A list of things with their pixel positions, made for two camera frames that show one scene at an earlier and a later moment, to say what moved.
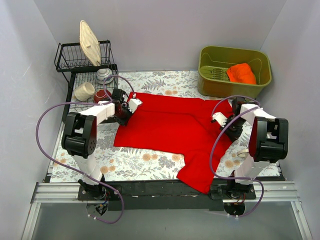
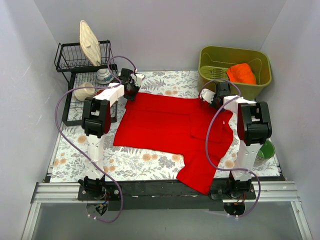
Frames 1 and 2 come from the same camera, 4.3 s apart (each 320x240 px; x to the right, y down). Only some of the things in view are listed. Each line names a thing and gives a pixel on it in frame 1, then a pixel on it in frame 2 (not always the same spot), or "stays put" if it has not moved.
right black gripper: x=231 y=132 -> x=215 y=102
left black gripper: x=121 y=118 -> x=130 y=93
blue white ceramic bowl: x=102 y=73 stays put
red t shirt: x=183 y=126 stays put
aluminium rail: x=274 y=191 stays put
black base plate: x=164 y=195 stays put
